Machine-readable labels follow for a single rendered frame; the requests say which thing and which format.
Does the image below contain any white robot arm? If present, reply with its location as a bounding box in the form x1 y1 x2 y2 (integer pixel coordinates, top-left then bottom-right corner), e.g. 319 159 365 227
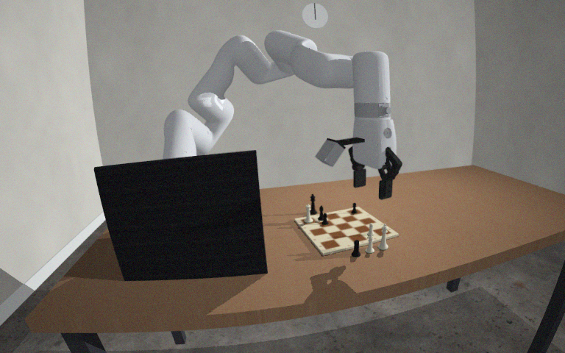
163 30 391 167

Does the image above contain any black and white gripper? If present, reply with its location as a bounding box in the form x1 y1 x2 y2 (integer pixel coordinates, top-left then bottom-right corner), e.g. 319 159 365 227
348 116 402 200

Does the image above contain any brown and cream chessboard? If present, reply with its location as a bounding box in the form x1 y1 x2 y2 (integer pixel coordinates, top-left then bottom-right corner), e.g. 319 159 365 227
294 207 384 256

